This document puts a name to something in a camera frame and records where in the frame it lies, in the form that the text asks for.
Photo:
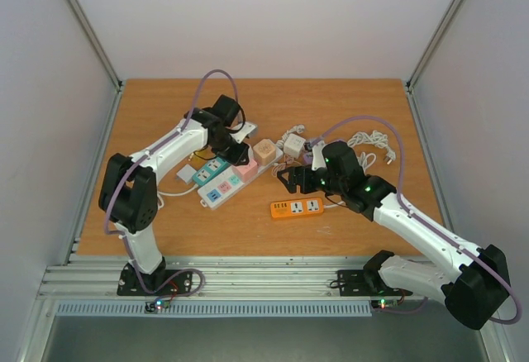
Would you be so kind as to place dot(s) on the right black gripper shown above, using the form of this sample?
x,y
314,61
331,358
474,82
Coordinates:
x,y
301,178

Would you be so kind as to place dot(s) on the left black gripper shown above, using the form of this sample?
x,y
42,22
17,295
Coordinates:
x,y
238,159

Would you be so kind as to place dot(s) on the pink cube socket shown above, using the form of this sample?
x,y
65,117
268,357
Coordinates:
x,y
246,172

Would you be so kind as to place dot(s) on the peach cube adapter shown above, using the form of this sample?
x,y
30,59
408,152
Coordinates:
x,y
264,152

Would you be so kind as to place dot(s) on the long white power strip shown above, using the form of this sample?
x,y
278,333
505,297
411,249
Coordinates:
x,y
226,185

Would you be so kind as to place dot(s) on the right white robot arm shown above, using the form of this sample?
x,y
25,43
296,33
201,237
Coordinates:
x,y
471,281

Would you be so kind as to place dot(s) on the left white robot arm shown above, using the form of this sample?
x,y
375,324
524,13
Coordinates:
x,y
129,194

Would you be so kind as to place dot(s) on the grey plug adapter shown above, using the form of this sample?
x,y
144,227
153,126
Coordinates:
x,y
186,174

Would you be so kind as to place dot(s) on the teal power strip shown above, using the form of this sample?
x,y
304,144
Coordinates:
x,y
209,171

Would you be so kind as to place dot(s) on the orange power strip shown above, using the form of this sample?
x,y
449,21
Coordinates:
x,y
304,207

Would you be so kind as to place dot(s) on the purple power strip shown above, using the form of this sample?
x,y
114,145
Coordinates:
x,y
307,158

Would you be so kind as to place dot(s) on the white cube socket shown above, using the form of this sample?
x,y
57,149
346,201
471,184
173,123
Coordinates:
x,y
294,145

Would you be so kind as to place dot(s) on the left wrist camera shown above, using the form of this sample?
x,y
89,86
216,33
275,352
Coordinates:
x,y
248,131

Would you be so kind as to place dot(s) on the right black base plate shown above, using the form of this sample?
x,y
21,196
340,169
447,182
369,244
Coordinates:
x,y
352,283

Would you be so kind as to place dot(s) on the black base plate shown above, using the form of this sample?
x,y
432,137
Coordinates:
x,y
163,282
352,283

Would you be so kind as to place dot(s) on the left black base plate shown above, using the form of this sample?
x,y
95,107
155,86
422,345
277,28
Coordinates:
x,y
163,282

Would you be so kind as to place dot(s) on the grey slotted cable duct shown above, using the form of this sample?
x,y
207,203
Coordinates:
x,y
215,309

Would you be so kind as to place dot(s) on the aluminium rail frame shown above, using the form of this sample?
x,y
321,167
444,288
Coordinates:
x,y
254,259

